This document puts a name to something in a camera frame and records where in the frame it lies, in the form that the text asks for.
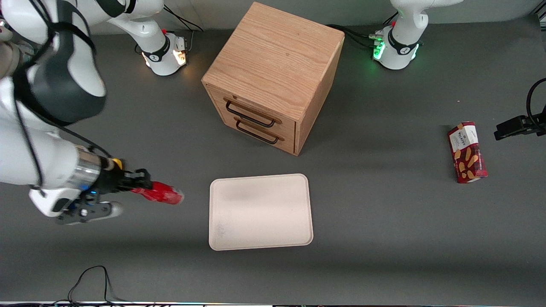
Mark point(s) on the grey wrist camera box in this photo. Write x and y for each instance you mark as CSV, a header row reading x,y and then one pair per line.
x,y
108,210

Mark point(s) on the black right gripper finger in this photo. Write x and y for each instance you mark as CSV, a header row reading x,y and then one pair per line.
x,y
140,185
138,175

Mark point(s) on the red shortbread cookie box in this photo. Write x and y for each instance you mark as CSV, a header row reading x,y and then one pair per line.
x,y
468,153

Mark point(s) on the beige plastic tray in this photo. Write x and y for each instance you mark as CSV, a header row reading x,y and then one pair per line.
x,y
260,211

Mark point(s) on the wooden drawer front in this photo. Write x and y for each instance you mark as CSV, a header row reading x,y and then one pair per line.
x,y
281,143
256,108

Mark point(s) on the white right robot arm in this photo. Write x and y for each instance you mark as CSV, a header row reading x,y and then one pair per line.
x,y
25,149

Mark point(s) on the wooden drawer cabinet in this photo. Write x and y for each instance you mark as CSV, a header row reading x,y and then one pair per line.
x,y
273,55

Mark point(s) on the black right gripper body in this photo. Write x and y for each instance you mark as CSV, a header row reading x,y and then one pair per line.
x,y
108,180

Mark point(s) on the red can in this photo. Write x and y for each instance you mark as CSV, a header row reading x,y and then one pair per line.
x,y
164,194

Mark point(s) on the black clamp mount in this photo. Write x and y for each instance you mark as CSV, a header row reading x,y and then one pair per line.
x,y
514,125

